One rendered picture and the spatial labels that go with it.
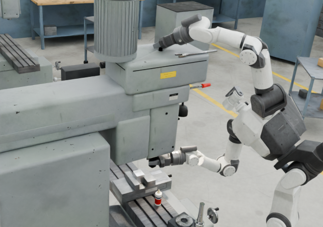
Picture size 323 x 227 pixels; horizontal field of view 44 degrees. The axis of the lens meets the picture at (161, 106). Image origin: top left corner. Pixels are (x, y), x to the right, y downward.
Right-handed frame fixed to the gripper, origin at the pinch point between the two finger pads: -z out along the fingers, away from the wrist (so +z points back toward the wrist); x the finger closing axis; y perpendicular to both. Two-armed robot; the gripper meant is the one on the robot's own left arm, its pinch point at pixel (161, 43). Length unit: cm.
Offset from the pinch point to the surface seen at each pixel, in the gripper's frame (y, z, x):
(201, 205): -78, 4, -24
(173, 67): -13.0, 5.8, -6.0
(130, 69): -5.5, -2.3, -26.8
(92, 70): 0.1, -42.8, -8.9
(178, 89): -24.4, 0.4, -1.5
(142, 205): -87, -54, -3
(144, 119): -31.7, -13.5, -18.1
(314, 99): -153, -59, 384
